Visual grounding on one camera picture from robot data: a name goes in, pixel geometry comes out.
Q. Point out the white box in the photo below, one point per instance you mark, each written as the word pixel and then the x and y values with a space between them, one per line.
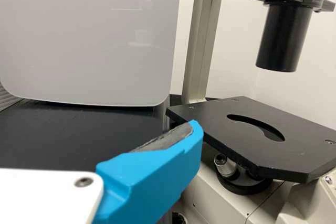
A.
pixel 78 37

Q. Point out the cream microscope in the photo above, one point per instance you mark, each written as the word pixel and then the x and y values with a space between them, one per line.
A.
pixel 262 155

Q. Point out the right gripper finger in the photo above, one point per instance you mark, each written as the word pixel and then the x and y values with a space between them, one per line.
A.
pixel 152 176

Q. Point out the black platform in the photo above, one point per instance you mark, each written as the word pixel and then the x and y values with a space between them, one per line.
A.
pixel 78 134

